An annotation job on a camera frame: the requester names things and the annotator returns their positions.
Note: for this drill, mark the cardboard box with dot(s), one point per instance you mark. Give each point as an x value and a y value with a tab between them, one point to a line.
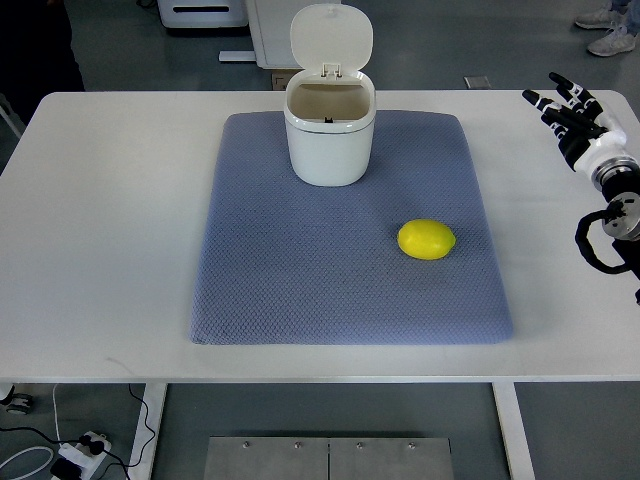
281	78

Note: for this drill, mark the white table right leg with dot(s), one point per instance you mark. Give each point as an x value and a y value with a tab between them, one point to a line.
513	432

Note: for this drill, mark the white sneaker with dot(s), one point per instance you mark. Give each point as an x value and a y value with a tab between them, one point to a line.
603	18
616	41

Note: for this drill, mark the white table left leg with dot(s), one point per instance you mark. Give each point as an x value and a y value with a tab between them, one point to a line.
146	437

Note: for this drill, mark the white trash bin open lid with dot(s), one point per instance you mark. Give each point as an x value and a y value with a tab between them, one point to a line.
330	104

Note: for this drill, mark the white power strip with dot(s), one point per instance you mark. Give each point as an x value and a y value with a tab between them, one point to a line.
81	459

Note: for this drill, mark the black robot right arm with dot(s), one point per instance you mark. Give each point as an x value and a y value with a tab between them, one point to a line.
618	181

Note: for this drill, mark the yellow lemon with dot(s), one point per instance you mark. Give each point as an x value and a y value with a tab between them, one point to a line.
425	239

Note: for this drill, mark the white cabinet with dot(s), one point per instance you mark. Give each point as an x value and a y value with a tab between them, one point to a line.
269	24

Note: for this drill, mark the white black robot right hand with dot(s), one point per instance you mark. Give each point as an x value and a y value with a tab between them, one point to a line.
582	126

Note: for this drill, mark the white sneaker far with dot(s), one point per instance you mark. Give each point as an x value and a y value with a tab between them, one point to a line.
603	18

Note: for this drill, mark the blue textured mat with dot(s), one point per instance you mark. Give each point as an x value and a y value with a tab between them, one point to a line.
285	262

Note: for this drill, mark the white table leg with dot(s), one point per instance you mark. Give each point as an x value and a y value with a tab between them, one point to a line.
146	437
513	432

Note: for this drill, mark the white sneaker near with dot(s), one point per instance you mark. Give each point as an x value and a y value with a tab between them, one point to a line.
616	41

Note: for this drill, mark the grey metal floor plate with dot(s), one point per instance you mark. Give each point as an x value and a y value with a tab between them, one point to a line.
328	458

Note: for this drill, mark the white appliance black slot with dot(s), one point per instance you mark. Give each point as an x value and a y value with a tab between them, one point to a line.
204	16

